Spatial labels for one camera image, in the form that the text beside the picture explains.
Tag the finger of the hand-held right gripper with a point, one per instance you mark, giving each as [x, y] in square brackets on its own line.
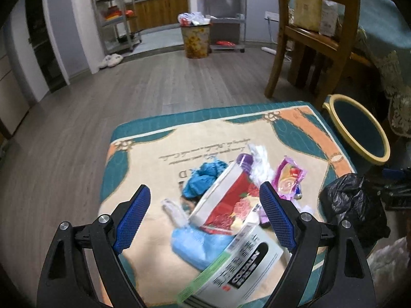
[398, 172]

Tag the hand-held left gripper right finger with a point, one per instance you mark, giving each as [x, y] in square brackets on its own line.
[274, 211]

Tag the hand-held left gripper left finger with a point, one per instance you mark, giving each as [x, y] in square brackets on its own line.
[136, 207]

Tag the pink candy wrapper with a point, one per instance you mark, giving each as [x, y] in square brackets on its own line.
[287, 176]

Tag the white and red box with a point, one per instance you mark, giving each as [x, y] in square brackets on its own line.
[231, 199]

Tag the white tissue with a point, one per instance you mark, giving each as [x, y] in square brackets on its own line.
[260, 157]

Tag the purple bottle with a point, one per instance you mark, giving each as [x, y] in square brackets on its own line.
[245, 162]

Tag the teal bin with yellow rim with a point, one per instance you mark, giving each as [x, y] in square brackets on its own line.
[359, 128]

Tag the white and green medicine box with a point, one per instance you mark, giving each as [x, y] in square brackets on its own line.
[244, 263]

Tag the light blue plastic bag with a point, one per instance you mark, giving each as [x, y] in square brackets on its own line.
[192, 243]

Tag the blue wrapper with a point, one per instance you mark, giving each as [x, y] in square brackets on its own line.
[200, 179]

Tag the teal printed cushion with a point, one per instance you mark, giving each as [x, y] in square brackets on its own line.
[154, 154]

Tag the black plastic bag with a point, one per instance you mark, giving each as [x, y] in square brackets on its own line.
[350, 205]

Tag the white fluffy cloth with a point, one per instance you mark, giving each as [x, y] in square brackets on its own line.
[391, 260]

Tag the teal lace tablecloth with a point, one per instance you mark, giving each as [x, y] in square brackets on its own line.
[385, 38]

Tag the wooden chair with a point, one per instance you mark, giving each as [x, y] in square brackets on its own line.
[321, 38]

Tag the white power strip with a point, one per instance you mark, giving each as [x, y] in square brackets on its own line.
[269, 50]

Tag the white printed bag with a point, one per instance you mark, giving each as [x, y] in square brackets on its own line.
[329, 17]

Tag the floral waste bin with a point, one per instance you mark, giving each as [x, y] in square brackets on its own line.
[196, 41]

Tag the red packet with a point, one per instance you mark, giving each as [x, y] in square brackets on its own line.
[224, 42]

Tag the metal shelf rack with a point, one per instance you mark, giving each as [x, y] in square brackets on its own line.
[128, 22]
[226, 32]

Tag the tan paper bag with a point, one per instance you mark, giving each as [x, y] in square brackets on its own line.
[308, 11]

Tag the metal shelf rack right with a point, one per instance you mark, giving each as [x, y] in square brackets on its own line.
[226, 32]

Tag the white plastic bags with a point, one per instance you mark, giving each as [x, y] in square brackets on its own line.
[192, 19]

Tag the wooden kitchen cabinet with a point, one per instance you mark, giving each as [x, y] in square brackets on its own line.
[160, 11]

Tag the white wall socket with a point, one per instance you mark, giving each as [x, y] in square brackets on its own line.
[271, 15]

